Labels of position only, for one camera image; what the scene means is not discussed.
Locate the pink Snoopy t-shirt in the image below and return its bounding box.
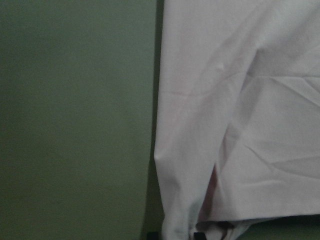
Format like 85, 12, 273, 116
154, 0, 320, 240

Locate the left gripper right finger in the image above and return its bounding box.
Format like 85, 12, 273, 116
193, 232, 206, 240

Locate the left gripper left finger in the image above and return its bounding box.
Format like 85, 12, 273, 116
146, 231, 159, 240

